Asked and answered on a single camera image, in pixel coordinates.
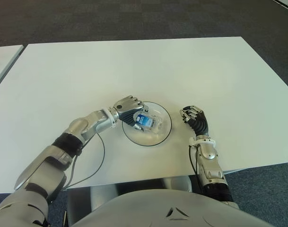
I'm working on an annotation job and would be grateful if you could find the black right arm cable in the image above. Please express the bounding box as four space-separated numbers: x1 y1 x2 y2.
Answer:
187 145 202 190

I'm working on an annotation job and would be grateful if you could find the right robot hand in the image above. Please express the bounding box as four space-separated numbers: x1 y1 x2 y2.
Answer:
179 105 209 137

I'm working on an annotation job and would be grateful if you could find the silver robot torso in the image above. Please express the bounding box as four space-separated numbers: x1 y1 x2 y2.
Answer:
68 176 276 227

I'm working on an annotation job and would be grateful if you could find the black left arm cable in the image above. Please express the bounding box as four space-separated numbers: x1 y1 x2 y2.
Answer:
67 133 106 190

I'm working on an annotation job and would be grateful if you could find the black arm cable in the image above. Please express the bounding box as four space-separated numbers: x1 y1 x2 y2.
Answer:
187 145 202 190
67 133 106 190

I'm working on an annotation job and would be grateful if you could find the white side table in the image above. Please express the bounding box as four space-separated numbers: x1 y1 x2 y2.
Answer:
0 44 25 94

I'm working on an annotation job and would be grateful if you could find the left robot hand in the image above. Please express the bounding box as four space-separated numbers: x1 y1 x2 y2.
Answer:
112 95 150 131

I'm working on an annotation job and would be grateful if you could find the clear water bottle blue cap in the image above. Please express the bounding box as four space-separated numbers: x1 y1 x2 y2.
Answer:
133 108 165 135

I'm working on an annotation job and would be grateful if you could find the white plate black rim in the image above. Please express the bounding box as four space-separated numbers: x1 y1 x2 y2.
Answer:
122 101 172 146

